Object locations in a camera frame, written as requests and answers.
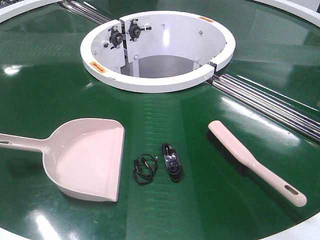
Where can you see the green conveyor belt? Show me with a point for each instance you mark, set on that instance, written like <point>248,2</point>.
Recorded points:
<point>175,185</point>

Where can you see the white central ring housing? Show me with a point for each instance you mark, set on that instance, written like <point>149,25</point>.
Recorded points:
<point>209,46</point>

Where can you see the black bearing mount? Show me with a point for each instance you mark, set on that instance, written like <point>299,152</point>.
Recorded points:
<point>116,37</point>
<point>135,30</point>

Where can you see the orange warning label rear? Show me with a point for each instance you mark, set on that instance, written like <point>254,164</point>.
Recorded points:
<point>209,20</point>

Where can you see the right black bearing mount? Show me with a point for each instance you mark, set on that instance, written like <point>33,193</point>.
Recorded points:
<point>135,30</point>

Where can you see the pink plastic dustpan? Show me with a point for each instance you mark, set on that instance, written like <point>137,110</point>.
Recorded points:
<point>83,157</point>

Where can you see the white rim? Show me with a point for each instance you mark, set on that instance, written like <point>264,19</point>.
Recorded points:
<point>308,10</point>
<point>12,8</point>

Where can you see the steel rollers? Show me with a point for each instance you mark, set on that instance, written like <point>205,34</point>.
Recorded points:
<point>267,104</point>
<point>85,11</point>

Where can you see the orange warning label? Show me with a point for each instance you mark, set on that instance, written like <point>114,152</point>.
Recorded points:
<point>209,20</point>
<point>98,67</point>

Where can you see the white outer rim top left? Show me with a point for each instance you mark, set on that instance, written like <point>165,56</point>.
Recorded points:
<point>12,8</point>

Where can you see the left black bearing mount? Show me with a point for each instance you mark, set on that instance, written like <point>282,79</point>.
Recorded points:
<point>116,37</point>

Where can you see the pink hand brush black bristles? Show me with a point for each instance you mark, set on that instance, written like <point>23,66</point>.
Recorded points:
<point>237,152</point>

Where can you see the white outer rim top right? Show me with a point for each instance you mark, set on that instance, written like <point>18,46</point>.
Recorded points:
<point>308,10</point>

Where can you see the orange warning label front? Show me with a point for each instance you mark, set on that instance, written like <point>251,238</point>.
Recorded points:
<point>98,67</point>

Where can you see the steel rollers right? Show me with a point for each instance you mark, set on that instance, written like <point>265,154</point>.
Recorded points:
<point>267,104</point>

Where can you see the steel rollers top left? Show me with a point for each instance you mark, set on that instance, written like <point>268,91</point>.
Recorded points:
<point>85,11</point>

